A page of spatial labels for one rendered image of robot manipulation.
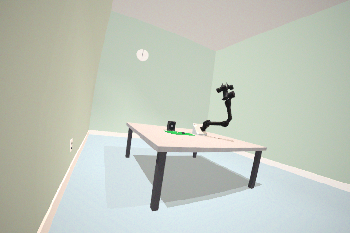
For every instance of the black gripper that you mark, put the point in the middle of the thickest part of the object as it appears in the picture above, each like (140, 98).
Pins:
(228, 87)

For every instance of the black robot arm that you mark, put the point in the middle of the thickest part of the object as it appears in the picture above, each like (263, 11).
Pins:
(228, 98)

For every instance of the black cooling fan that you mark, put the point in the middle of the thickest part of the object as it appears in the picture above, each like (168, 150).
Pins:
(171, 125)

